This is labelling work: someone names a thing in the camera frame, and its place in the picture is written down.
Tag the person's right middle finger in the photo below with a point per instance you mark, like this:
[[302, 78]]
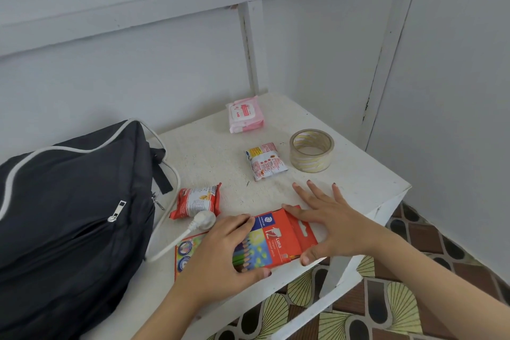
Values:
[[305, 197]]

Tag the person's left thumb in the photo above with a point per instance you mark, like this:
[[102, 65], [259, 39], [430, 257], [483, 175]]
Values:
[[255, 273]]

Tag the person's left hand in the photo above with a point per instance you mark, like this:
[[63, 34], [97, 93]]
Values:
[[213, 264]]

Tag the person's right thumb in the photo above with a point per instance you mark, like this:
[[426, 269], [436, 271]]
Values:
[[314, 254]]

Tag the pink wet wipes pack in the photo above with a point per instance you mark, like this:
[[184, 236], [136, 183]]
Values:
[[245, 114]]

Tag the black backpack white piping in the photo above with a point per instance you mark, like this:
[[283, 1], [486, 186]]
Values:
[[67, 208]]

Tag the red coloured pencil box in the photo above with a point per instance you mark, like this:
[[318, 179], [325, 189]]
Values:
[[285, 238]]

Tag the person's right little finger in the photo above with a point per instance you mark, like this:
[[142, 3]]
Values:
[[338, 194]]

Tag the clear tape roll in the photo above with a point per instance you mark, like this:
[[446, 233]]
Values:
[[297, 160]]

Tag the white wooden table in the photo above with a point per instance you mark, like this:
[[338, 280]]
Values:
[[207, 152]]

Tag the person's right hand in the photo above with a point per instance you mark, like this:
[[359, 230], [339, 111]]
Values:
[[344, 230]]

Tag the person's right forearm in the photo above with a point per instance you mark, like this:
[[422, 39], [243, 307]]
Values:
[[438, 284]]

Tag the person's left forearm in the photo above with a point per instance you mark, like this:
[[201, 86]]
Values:
[[167, 319]]

